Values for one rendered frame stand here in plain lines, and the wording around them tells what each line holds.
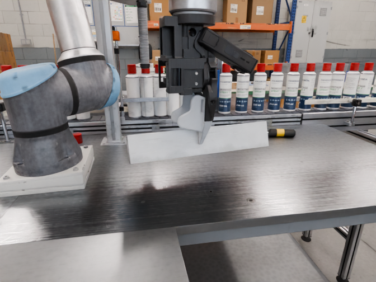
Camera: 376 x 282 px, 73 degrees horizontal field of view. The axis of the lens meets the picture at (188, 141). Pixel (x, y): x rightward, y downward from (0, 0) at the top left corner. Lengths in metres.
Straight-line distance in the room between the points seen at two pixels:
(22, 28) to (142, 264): 5.49
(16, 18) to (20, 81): 5.18
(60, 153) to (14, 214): 0.15
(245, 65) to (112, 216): 0.37
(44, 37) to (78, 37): 4.94
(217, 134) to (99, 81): 0.34
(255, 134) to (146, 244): 0.28
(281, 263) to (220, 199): 0.83
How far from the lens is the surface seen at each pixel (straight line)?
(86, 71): 0.68
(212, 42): 0.43
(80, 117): 1.06
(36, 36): 5.69
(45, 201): 0.63
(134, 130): 1.02
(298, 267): 1.36
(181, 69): 0.40
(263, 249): 1.40
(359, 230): 1.53
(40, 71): 0.62
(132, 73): 1.02
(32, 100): 0.62
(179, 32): 0.42
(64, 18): 0.72
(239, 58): 0.45
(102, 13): 0.89
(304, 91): 1.24
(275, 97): 1.16
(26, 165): 0.66
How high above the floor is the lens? 1.13
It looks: 19 degrees down
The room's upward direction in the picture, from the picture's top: straight up
